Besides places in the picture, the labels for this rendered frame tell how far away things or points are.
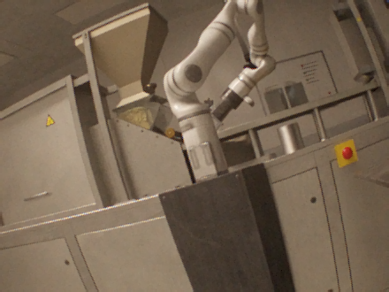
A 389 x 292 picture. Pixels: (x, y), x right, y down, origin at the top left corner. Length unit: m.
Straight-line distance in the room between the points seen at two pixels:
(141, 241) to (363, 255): 0.80
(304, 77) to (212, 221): 4.46
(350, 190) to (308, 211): 0.17
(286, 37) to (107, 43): 3.99
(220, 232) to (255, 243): 0.10
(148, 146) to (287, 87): 3.88
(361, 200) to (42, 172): 1.27
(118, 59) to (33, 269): 0.97
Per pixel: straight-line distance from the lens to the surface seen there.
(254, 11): 1.75
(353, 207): 1.68
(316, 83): 5.76
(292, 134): 1.73
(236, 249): 1.40
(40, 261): 1.95
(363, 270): 1.73
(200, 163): 1.48
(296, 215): 1.66
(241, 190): 1.37
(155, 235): 1.73
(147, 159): 1.97
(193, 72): 1.49
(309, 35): 5.88
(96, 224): 1.79
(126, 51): 2.04
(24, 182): 2.15
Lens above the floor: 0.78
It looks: 5 degrees up
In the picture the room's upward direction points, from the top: 17 degrees counter-clockwise
